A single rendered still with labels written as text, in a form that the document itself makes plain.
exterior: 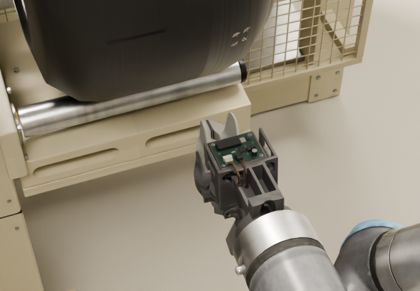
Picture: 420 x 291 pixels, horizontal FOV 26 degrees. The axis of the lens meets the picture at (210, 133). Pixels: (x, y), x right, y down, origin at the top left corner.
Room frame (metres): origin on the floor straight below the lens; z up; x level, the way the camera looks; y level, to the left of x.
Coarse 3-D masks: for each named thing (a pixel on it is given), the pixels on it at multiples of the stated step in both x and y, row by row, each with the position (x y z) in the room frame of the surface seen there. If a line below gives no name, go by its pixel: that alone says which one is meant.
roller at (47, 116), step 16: (240, 64) 0.95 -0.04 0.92; (192, 80) 0.92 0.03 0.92; (208, 80) 0.92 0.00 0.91; (224, 80) 0.93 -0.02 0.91; (240, 80) 0.93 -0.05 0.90; (64, 96) 0.88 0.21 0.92; (128, 96) 0.88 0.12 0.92; (144, 96) 0.89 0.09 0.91; (160, 96) 0.89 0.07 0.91; (176, 96) 0.90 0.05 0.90; (16, 112) 0.85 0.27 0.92; (32, 112) 0.85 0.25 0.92; (48, 112) 0.85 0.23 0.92; (64, 112) 0.85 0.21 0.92; (80, 112) 0.86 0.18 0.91; (96, 112) 0.86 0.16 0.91; (112, 112) 0.87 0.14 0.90; (32, 128) 0.83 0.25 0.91; (48, 128) 0.84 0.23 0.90
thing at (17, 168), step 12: (0, 72) 0.90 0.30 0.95; (0, 84) 0.88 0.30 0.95; (0, 96) 0.85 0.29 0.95; (0, 108) 0.83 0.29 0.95; (12, 108) 0.85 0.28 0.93; (0, 120) 0.81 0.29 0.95; (12, 120) 0.81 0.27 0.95; (0, 132) 0.79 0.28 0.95; (12, 132) 0.79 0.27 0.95; (0, 144) 0.78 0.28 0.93; (12, 144) 0.79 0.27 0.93; (12, 156) 0.78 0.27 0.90; (24, 156) 0.81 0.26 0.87; (12, 168) 0.78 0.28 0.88; (24, 168) 0.79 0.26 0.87
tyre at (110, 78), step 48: (48, 0) 0.75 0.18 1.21; (96, 0) 0.74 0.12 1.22; (144, 0) 0.76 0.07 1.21; (192, 0) 0.78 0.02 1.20; (240, 0) 0.79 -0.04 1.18; (48, 48) 0.76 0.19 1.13; (96, 48) 0.74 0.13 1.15; (144, 48) 0.76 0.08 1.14; (192, 48) 0.78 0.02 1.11; (240, 48) 0.82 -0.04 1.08; (96, 96) 0.78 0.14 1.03
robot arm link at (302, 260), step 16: (288, 240) 0.51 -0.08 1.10; (304, 240) 0.52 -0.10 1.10; (272, 256) 0.50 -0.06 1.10; (288, 256) 0.49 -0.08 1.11; (304, 256) 0.49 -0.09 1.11; (320, 256) 0.50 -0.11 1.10; (256, 272) 0.49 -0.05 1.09; (272, 272) 0.48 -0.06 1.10; (288, 272) 0.47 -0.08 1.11; (304, 272) 0.47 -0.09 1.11; (320, 272) 0.47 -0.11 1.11; (336, 272) 0.49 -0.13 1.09; (256, 288) 0.47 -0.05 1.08; (272, 288) 0.46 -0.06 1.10; (288, 288) 0.46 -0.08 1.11; (304, 288) 0.45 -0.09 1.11; (320, 288) 0.45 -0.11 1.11; (336, 288) 0.46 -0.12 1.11
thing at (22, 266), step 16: (0, 160) 0.89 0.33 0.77; (0, 176) 0.88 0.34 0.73; (0, 192) 0.88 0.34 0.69; (16, 192) 0.90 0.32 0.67; (0, 208) 0.88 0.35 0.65; (16, 208) 0.89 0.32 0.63; (0, 224) 0.88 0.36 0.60; (16, 224) 0.88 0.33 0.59; (0, 240) 0.87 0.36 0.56; (16, 240) 0.88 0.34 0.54; (0, 256) 0.87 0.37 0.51; (16, 256) 0.88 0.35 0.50; (32, 256) 0.89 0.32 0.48; (0, 272) 0.87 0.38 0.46; (16, 272) 0.88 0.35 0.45; (32, 272) 0.89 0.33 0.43; (0, 288) 0.86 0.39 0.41; (16, 288) 0.87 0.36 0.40; (32, 288) 0.88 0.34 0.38
